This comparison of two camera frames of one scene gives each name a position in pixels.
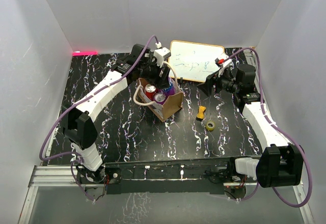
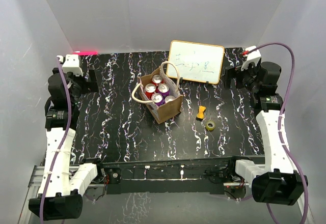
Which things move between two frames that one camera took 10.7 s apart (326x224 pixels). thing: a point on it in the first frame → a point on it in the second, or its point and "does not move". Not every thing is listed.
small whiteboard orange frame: (193, 62) does not move
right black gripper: (211, 81) → (231, 73)
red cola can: (150, 90) does not move
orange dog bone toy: (200, 115) does not move
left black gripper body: (152, 72) → (78, 83)
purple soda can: (171, 89) → (168, 98)
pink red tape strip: (85, 53) does not move
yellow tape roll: (210, 129) does not move
